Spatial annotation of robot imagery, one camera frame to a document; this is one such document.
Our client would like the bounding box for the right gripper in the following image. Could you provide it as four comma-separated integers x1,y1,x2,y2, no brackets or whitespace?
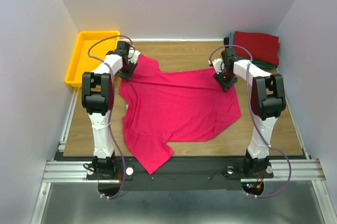
214,66,238,91

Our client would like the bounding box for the pink t shirt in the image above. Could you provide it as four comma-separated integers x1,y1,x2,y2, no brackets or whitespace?
119,55,242,174

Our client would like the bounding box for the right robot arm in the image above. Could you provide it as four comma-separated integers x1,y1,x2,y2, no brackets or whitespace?
209,45,286,177

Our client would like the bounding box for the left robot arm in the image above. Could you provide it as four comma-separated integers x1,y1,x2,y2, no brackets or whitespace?
82,41,137,179

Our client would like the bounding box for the folded green t shirt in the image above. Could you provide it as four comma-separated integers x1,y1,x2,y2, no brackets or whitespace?
252,60,276,70

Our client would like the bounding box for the folded black t shirt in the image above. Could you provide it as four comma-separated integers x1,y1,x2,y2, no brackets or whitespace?
223,37,277,71

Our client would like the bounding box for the yellow plastic tray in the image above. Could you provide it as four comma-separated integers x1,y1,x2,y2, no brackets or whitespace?
65,31,120,87

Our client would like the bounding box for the folded blue grey t shirt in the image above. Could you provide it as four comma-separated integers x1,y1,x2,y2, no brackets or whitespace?
229,32,235,47

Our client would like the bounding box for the folded red t shirt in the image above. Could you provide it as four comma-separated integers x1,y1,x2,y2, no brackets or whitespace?
233,31,280,66

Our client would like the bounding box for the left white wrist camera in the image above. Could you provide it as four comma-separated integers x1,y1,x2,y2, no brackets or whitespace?
127,50,142,64

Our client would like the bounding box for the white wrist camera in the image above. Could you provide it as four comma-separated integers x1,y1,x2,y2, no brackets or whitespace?
208,59,225,74
127,50,142,64

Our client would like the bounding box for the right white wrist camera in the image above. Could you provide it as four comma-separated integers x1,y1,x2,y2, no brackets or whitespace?
208,59,225,74

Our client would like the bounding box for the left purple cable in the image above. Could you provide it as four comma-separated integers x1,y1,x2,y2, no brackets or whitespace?
87,35,135,200

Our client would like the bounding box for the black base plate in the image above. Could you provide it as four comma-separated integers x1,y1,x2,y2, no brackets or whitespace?
86,156,274,192

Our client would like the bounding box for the aluminium frame rail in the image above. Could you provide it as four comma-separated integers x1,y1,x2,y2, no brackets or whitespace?
30,86,329,224

